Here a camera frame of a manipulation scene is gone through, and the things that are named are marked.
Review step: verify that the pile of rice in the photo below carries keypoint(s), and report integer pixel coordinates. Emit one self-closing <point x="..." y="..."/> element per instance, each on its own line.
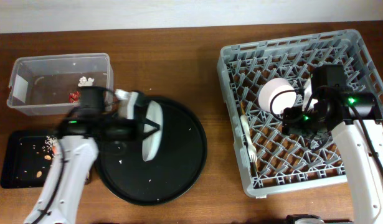
<point x="50" y="142"/>

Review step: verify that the white plastic fork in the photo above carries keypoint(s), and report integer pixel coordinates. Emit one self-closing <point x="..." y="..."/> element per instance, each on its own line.
<point x="252" y="152"/>

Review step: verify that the wooden chopstick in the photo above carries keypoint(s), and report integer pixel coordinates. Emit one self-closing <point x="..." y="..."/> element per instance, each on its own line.
<point x="254" y="165"/>

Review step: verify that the pink saucer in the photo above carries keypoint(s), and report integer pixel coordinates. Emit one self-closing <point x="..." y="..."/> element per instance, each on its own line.
<point x="276" y="95"/>

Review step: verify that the crumpled white tissue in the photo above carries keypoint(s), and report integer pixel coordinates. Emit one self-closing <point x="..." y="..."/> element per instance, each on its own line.
<point x="83" y="81"/>

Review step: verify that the grey dishwasher rack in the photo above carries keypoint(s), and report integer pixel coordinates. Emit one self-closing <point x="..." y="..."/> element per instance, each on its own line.
<point x="288" y="163"/>

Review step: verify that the grey plate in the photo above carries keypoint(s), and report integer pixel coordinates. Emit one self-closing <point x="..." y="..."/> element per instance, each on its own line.
<point x="151" y="145"/>

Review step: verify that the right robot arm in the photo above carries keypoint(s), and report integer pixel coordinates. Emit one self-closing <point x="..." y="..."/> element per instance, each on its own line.
<point x="354" y="121"/>

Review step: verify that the red snack wrapper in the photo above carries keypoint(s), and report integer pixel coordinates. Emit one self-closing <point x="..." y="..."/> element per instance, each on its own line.
<point x="74" y="97"/>

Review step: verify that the clear plastic bin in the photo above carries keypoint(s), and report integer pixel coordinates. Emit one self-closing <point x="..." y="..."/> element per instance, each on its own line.
<point x="41" y="85"/>

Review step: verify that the black rectangular tray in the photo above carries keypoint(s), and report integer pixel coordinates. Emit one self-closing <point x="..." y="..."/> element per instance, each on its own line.
<point x="12" y="176"/>

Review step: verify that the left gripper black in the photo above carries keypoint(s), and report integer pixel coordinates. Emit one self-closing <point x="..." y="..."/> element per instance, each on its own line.
<point x="137" y="134"/>

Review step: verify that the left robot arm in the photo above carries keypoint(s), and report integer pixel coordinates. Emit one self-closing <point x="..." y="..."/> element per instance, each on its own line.
<point x="101" y="114"/>

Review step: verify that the round black tray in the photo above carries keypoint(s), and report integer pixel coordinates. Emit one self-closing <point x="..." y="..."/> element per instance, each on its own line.
<point x="176" y="167"/>

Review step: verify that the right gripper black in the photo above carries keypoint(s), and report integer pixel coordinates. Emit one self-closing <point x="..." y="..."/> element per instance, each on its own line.
<point x="291" y="117"/>

